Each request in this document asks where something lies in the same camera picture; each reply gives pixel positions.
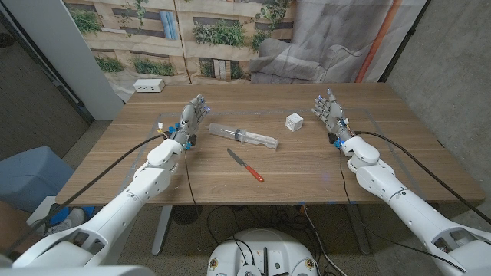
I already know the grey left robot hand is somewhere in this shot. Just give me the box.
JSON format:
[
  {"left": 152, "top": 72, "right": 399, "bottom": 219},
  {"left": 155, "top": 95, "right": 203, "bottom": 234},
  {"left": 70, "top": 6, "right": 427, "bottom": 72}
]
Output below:
[{"left": 170, "top": 94, "right": 211, "bottom": 151}]

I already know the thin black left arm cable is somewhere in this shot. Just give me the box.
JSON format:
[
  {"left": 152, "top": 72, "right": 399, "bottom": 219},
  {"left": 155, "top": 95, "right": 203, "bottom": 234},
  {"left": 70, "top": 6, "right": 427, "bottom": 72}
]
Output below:
[{"left": 183, "top": 148, "right": 203, "bottom": 219}]

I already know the blue grey upholstered seat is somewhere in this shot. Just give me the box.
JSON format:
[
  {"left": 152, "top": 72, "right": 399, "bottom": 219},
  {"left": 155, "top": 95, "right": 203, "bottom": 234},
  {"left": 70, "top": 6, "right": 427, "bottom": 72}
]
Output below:
[{"left": 0, "top": 146, "right": 76, "bottom": 214}]

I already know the black backdrop stand pole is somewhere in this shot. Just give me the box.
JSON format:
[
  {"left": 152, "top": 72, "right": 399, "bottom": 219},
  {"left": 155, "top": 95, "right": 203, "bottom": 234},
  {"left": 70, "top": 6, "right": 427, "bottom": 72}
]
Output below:
[{"left": 377, "top": 0, "right": 433, "bottom": 84}]

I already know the white cube block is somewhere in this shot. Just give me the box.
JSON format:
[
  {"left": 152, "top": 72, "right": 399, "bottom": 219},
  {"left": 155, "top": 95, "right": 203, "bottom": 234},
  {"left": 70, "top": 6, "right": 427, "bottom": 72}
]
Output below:
[{"left": 285, "top": 112, "right": 305, "bottom": 133}]

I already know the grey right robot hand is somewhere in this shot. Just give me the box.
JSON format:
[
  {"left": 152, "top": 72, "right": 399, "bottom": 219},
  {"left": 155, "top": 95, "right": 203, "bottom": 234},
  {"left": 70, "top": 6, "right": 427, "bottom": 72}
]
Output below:
[{"left": 310, "top": 88, "right": 356, "bottom": 150}]

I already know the printed fabric backdrop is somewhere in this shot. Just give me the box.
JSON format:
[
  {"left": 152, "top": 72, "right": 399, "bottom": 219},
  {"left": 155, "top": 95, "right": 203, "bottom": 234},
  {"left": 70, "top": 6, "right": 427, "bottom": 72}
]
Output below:
[{"left": 63, "top": 0, "right": 429, "bottom": 103}]

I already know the red handled knife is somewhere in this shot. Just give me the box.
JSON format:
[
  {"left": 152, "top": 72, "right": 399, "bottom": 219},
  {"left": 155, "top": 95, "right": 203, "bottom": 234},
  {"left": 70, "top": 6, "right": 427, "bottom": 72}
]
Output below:
[{"left": 226, "top": 148, "right": 265, "bottom": 184}]

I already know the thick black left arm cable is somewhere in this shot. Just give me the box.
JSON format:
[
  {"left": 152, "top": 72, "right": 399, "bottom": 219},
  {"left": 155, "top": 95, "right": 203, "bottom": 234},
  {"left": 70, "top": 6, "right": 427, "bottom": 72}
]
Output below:
[{"left": 0, "top": 133, "right": 170, "bottom": 265}]

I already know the white table leg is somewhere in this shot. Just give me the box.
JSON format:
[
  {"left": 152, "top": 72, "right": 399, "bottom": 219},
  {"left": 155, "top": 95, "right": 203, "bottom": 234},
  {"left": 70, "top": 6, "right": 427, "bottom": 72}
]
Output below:
[
  {"left": 151, "top": 205, "right": 173, "bottom": 257},
  {"left": 347, "top": 203, "right": 371, "bottom": 256}
]

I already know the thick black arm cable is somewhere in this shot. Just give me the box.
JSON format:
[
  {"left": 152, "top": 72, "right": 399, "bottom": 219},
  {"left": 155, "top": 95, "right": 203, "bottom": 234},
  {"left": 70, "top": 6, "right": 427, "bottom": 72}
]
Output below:
[
  {"left": 353, "top": 130, "right": 491, "bottom": 225},
  {"left": 0, "top": 133, "right": 170, "bottom": 265}
]

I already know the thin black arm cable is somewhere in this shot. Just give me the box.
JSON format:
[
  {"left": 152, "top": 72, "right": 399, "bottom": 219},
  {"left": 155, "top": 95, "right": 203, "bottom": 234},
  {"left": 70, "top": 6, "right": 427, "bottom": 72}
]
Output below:
[
  {"left": 183, "top": 148, "right": 203, "bottom": 219},
  {"left": 338, "top": 147, "right": 467, "bottom": 274}
]

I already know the white power strip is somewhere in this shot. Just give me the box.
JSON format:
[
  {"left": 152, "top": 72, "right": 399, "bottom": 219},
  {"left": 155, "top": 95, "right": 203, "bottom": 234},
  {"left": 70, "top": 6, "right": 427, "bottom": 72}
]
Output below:
[{"left": 133, "top": 78, "right": 166, "bottom": 94}]

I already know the white column panel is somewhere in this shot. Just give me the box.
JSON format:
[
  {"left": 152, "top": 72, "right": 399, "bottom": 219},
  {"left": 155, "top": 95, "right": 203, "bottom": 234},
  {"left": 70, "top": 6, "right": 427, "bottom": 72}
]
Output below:
[{"left": 2, "top": 0, "right": 126, "bottom": 122}]

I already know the clear plastic syringe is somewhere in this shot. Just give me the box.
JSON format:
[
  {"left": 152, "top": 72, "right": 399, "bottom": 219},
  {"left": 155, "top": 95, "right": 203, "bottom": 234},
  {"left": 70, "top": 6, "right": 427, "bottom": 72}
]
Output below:
[{"left": 207, "top": 122, "right": 279, "bottom": 150}]

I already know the grey floor cable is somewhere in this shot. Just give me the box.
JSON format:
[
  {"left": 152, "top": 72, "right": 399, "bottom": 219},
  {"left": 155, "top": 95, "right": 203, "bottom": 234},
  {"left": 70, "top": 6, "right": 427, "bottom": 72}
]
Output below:
[{"left": 302, "top": 205, "right": 338, "bottom": 276}]

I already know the grey sneaker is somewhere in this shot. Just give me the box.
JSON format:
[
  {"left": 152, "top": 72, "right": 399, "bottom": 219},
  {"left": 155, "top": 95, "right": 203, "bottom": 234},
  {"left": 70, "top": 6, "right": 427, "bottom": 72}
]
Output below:
[{"left": 38, "top": 208, "right": 87, "bottom": 237}]

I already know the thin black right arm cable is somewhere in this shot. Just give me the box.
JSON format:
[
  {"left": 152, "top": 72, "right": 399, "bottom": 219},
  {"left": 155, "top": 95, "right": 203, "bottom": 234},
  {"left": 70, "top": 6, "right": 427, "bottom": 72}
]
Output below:
[{"left": 338, "top": 147, "right": 467, "bottom": 274}]

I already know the black round floor object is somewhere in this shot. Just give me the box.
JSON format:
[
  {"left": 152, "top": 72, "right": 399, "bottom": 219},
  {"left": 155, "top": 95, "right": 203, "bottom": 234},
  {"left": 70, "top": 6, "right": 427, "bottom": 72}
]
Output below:
[{"left": 171, "top": 205, "right": 203, "bottom": 226}]

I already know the white robot torso base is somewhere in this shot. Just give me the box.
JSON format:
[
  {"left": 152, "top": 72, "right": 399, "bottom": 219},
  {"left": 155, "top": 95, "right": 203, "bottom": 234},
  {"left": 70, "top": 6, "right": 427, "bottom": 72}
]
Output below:
[{"left": 206, "top": 228, "right": 318, "bottom": 276}]

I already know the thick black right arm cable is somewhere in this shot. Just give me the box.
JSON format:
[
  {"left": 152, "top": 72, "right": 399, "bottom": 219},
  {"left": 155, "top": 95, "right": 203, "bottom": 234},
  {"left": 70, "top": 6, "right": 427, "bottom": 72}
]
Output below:
[{"left": 353, "top": 130, "right": 491, "bottom": 225}]

